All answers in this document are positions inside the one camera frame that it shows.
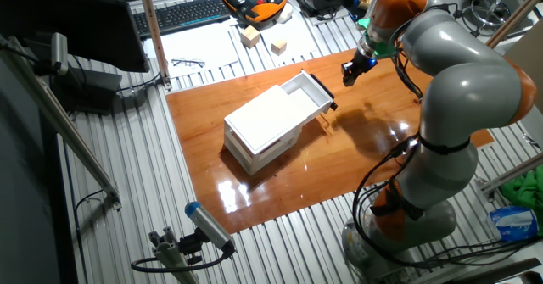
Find blue white plastic bag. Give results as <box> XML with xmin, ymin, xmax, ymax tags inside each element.
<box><xmin>487</xmin><ymin>206</ymin><xmax>540</xmax><ymax>242</ymax></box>

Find printed white paper sheet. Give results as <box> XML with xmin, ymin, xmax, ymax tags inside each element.
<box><xmin>142</xmin><ymin>23</ymin><xmax>241</xmax><ymax>80</ymax></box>

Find white lower drawer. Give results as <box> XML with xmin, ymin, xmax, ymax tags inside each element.
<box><xmin>231</xmin><ymin>139</ymin><xmax>301</xmax><ymax>175</ymax></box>

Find aluminium profile camera stand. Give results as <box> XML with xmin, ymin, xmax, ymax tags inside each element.
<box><xmin>148</xmin><ymin>226</ymin><xmax>199</xmax><ymax>284</ymax></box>

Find black monitor base box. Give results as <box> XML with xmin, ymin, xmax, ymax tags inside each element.
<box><xmin>50</xmin><ymin>65</ymin><xmax>124</xmax><ymax>115</ymax></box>

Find black rimmed eyeglasses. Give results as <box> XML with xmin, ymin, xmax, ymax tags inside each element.
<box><xmin>171</xmin><ymin>57</ymin><xmax>207</xmax><ymax>69</ymax></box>

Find white drawer with black handle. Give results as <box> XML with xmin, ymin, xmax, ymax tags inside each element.
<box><xmin>279</xmin><ymin>69</ymin><xmax>339</xmax><ymax>126</ymax></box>

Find green cloth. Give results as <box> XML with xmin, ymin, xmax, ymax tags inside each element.
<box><xmin>500</xmin><ymin>169</ymin><xmax>543</xmax><ymax>237</ymax></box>

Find plain white paper sheet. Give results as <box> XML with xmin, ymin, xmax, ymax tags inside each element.
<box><xmin>254</xmin><ymin>14</ymin><xmax>320</xmax><ymax>60</ymax></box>

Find medium wooden cube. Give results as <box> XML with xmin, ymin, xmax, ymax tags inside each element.
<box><xmin>270</xmin><ymin>39</ymin><xmax>288</xmax><ymax>57</ymax></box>

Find black camera cable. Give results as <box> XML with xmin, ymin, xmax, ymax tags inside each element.
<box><xmin>130</xmin><ymin>249</ymin><xmax>234</xmax><ymax>273</ymax></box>

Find silver camera with blue cap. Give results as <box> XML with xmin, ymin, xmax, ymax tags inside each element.
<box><xmin>184</xmin><ymin>201</ymin><xmax>237</xmax><ymax>255</ymax></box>

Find large wooden cube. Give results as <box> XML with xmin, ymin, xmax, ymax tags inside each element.
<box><xmin>240</xmin><ymin>25</ymin><xmax>261</xmax><ymax>49</ymax></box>

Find green printed wrist mount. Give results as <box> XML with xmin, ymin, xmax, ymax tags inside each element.
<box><xmin>355</xmin><ymin>16</ymin><xmax>399</xmax><ymax>59</ymax></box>

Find white egg shaped object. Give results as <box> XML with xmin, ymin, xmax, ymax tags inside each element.
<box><xmin>275</xmin><ymin>3</ymin><xmax>294</xmax><ymax>25</ymax></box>

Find white plastic drawer cabinet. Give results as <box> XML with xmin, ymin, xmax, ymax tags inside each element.
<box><xmin>223</xmin><ymin>84</ymin><xmax>313</xmax><ymax>177</ymax></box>

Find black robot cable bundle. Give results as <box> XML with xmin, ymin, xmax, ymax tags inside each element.
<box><xmin>351</xmin><ymin>2</ymin><xmax>543</xmax><ymax>268</ymax></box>

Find black computer monitor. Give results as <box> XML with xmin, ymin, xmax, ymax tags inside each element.
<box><xmin>0</xmin><ymin>0</ymin><xmax>150</xmax><ymax>74</ymax></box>

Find black computer keyboard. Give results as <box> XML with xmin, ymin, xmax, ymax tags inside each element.
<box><xmin>132</xmin><ymin>0</ymin><xmax>232</xmax><ymax>39</ymax></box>

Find silver grey depth camera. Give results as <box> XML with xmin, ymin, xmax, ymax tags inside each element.
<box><xmin>50</xmin><ymin>32</ymin><xmax>70</xmax><ymax>76</ymax></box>

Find brown cardboard panel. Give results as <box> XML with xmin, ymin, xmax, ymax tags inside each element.
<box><xmin>504</xmin><ymin>20</ymin><xmax>543</xmax><ymax>115</ymax></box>

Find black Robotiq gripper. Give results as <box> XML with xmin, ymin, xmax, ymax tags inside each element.
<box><xmin>340</xmin><ymin>48</ymin><xmax>379</xmax><ymax>87</ymax></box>

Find glossy orange wooden board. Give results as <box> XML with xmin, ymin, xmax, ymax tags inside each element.
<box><xmin>165</xmin><ymin>44</ymin><xmax>495</xmax><ymax>235</ymax></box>

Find chrome swivel stool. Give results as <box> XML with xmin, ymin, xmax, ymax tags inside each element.
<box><xmin>452</xmin><ymin>0</ymin><xmax>538</xmax><ymax>39</ymax></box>

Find aluminium frame bar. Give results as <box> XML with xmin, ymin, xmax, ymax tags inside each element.
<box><xmin>474</xmin><ymin>152</ymin><xmax>543</xmax><ymax>196</ymax></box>
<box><xmin>485</xmin><ymin>0</ymin><xmax>543</xmax><ymax>50</ymax></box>
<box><xmin>0</xmin><ymin>36</ymin><xmax>123</xmax><ymax>211</ymax></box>
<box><xmin>136</xmin><ymin>0</ymin><xmax>173</xmax><ymax>91</ymax></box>

